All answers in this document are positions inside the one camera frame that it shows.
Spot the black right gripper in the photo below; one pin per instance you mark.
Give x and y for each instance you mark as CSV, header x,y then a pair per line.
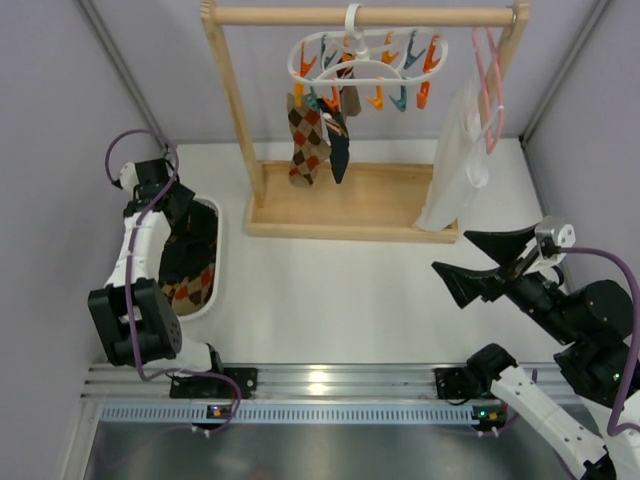
x,y
507,272

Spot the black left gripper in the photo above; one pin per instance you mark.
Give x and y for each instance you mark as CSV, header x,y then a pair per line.
x,y
181,198

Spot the navy patterned sock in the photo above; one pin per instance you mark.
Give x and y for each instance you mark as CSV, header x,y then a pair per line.
x,y
339,141

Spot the black sock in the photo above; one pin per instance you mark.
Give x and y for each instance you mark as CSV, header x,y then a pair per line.
x,y
190,248

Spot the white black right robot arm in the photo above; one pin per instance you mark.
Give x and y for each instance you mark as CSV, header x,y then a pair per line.
x,y
598,327

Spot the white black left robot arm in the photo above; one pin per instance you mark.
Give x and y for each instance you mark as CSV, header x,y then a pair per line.
x,y
135,323

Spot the pink clothes hanger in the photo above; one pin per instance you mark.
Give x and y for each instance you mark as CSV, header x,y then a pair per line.
x,y
491,89

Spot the white round clip hanger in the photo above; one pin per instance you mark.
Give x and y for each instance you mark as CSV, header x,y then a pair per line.
x,y
389,61

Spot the orange green argyle sock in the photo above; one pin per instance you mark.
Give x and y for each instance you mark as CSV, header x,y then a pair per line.
x,y
190,295

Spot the white hanging cloth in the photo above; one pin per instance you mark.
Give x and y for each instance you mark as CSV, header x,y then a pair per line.
x,y
459,168

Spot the white perforated plastic basket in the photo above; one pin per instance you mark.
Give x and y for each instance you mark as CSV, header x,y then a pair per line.
x,y
210,303

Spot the wooden clothes rack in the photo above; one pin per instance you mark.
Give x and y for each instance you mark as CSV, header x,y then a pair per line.
x,y
375,201

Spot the brown argyle hanging sock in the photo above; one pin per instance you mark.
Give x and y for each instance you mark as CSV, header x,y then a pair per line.
x,y
310,148

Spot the brown striped beige sock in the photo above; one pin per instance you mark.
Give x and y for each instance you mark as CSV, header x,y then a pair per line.
x,y
350,101

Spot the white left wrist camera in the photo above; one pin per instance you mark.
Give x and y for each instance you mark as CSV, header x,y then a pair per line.
x,y
149,172

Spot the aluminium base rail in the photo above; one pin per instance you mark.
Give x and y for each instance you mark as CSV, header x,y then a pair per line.
x,y
288,394

